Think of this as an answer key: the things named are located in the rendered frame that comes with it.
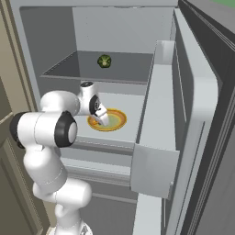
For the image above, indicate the beige cupboard panel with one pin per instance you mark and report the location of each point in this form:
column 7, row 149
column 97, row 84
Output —
column 12, row 171

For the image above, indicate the green round vegetable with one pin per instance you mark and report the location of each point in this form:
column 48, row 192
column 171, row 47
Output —
column 104, row 61

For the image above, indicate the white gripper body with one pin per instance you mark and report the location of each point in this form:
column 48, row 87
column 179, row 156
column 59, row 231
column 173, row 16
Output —
column 102, row 116

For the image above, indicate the grey fridge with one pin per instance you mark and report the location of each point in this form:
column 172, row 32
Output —
column 91, row 46

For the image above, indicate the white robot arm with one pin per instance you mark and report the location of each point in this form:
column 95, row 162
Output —
column 46, row 128

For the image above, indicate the yellow plate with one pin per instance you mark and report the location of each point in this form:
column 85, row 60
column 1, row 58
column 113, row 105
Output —
column 117, row 120

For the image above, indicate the orange shrimp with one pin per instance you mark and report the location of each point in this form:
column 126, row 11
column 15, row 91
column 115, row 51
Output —
column 95, row 121

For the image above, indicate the grey fridge door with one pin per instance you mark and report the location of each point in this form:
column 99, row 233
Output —
column 189, row 122

